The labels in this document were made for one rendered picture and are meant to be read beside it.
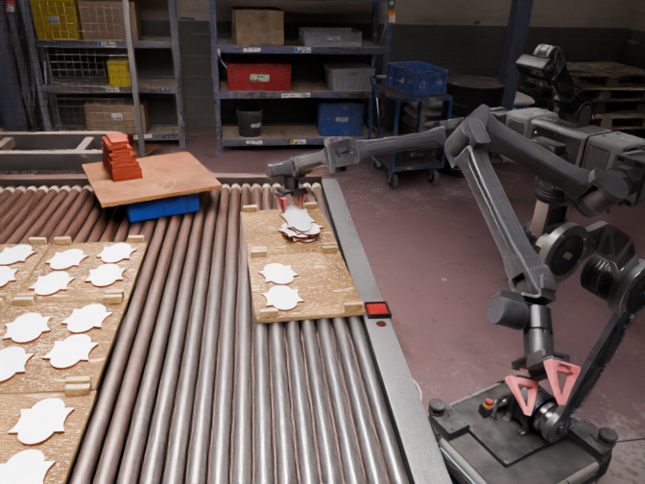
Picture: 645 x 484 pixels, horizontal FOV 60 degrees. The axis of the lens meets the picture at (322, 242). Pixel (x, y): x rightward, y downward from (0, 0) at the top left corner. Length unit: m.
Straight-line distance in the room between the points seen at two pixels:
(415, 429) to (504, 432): 1.06
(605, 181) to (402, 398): 0.73
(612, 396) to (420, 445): 1.98
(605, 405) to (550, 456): 0.80
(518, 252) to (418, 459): 0.53
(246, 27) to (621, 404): 4.66
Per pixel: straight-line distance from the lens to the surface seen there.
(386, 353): 1.68
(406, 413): 1.51
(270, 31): 6.12
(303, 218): 2.23
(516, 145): 1.44
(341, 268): 2.04
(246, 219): 2.40
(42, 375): 1.69
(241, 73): 6.07
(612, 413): 3.20
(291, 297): 1.85
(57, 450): 1.47
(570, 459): 2.52
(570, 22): 7.85
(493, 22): 7.37
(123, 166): 2.58
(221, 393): 1.54
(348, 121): 6.36
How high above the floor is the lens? 1.95
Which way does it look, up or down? 27 degrees down
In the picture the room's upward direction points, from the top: 2 degrees clockwise
